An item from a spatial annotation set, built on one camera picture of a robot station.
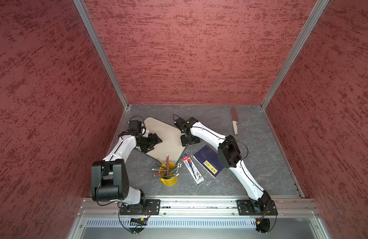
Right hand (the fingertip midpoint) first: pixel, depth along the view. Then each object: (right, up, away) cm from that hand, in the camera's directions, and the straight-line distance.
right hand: (191, 144), depth 97 cm
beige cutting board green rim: (-14, -1, -1) cm, 14 cm away
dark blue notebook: (+11, -7, -8) cm, 15 cm away
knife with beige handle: (+34, +16, +14) cm, 40 cm away
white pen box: (+1, -13, -12) cm, 18 cm away
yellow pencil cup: (-10, -13, -24) cm, 30 cm away
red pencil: (-13, -7, -20) cm, 25 cm away
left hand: (-20, +1, -10) cm, 23 cm away
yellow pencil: (-16, -6, -21) cm, 27 cm away
